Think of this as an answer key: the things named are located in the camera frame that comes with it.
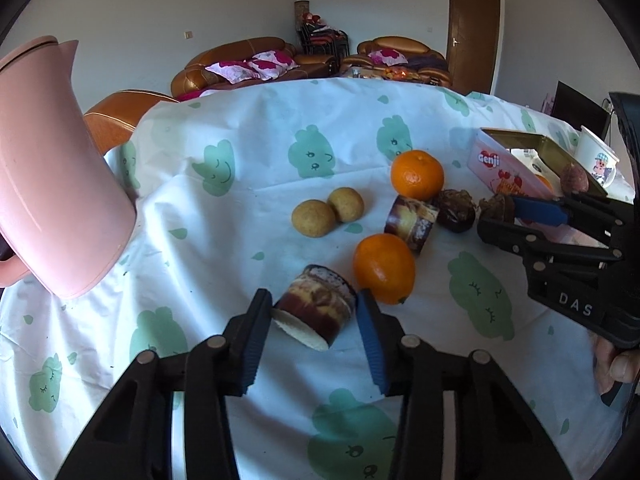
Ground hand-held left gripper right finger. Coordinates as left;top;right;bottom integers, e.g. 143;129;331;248
356;287;576;480

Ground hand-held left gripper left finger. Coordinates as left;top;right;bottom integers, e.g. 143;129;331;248
55;287;275;480

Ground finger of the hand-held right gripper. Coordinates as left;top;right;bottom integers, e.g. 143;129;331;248
476;216;626;267
512;192;635;235

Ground dark brown pastry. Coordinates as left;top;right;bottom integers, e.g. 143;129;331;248
432;189;477;234
478;194;517;222

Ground pink tin box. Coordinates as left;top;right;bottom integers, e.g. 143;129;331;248
467;128;611;248

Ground marble cake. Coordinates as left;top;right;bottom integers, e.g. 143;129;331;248
384;195;440;253
271;264;358;351

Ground orange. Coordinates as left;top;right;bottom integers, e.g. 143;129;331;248
353;233;417;306
390;150;445;202

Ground round brown fruit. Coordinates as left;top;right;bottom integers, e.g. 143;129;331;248
291;199;337;238
327;187;365;224

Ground person's right hand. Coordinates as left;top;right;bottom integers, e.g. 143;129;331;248
592;332;640;407

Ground purple round pastry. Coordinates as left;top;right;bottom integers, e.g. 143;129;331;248
560;162;592;195

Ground white printed cup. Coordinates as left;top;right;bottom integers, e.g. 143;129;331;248
572;126;621;189

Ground black television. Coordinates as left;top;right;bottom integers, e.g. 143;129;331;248
550;81;610;141

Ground brown wooden door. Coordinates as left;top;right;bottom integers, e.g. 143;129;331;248
446;0;502;96

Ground purple blanket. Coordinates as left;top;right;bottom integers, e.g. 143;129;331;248
405;56;447;75

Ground brown leather armchair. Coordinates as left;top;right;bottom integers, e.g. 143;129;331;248
341;36;453;92

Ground stacked black chairs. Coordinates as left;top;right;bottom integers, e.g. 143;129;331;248
297;24;349;57

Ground pink plastic kettle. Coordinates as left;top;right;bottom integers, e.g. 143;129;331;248
0;36;138;300

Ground long brown leather sofa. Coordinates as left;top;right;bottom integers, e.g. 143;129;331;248
171;36;337;101

